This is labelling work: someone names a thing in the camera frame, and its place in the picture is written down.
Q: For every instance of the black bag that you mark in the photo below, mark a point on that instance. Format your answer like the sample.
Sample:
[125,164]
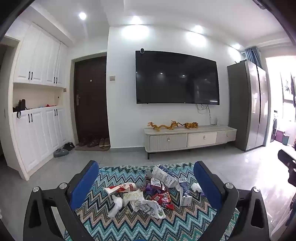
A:
[22,105]

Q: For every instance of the dark brown entrance door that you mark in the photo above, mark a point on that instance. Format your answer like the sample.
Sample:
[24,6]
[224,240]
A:
[91,104]

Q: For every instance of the clear plastic bag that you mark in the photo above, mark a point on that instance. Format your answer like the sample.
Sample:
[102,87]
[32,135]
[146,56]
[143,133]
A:
[141,186]

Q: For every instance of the grey steel refrigerator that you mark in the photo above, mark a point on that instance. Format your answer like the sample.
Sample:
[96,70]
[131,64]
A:
[252,106]

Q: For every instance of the beige shoe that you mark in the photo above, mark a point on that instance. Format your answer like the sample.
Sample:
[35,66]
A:
[107,142]
[101,142]

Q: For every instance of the golden dragon figurine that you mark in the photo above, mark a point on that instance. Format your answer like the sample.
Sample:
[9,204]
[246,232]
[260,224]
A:
[159,126]
[175,124]

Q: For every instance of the wall light switch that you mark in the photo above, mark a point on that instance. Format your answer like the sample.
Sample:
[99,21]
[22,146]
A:
[112,77]

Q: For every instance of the white blue milk carton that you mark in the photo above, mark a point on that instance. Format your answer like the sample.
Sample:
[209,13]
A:
[164,176]

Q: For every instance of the golden tiger figurine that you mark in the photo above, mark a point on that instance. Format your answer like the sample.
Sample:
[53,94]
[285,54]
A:
[191,125]

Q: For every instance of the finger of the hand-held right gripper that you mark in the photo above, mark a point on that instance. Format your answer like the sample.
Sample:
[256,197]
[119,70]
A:
[288,158]

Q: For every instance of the black wall television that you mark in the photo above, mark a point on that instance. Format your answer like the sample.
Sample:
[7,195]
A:
[175,77]

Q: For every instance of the teal bin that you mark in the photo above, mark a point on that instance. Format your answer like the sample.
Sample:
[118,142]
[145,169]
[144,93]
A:
[286,139]

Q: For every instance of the brown door mat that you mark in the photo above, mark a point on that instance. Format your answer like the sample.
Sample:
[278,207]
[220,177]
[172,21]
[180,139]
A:
[92,148]

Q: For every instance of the zigzag patterned knitted blanket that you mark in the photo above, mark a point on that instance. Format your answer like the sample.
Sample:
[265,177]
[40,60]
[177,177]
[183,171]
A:
[129,227]

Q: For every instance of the white green printed bag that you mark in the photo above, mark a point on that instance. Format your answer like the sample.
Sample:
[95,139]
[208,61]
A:
[138,201]

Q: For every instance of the white television cabinet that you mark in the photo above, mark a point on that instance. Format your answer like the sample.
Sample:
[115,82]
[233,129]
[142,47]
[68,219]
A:
[168,141]

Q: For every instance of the red snack packet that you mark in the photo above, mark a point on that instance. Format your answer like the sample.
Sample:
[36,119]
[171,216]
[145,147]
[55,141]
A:
[164,199]

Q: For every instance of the grey slippers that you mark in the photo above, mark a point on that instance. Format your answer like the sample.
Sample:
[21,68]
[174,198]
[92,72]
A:
[61,153]

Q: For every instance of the hanging dark clothes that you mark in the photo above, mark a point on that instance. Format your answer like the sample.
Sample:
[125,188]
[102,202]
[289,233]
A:
[293,88]

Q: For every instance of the crumpled white blue carton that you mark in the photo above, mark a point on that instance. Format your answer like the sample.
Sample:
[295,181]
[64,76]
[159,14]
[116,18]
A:
[185,197]

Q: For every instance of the blue curtain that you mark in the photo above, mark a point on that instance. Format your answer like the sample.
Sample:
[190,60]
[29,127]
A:
[254,56]

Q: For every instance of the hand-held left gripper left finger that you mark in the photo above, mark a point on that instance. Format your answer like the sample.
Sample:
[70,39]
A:
[83,183]

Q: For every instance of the purple wrapper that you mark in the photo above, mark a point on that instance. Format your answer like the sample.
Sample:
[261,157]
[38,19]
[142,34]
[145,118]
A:
[152,186]

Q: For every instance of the red white snack wrapper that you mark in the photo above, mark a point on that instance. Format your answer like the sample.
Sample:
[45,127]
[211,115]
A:
[120,187]

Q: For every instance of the purple bin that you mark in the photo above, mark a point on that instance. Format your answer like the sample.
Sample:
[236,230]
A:
[280,136]

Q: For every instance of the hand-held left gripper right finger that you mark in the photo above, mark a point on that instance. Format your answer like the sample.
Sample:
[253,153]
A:
[204,183]

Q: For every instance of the white washing machine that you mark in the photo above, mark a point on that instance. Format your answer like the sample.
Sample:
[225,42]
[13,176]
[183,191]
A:
[275,126]

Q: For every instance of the white plastic bag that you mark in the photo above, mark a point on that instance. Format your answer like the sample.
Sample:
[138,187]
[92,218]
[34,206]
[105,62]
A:
[116,206]

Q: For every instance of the black slippers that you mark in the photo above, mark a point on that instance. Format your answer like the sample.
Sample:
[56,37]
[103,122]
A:
[69,146]

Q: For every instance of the white tissue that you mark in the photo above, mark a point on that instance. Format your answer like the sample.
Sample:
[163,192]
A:
[197,187]

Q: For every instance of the white built-in cabinet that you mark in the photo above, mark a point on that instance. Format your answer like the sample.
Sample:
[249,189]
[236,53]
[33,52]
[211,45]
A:
[34,139]

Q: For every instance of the ceiling spotlight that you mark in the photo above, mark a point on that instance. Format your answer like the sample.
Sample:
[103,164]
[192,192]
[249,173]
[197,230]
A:
[198,29]
[137,20]
[82,15]
[235,46]

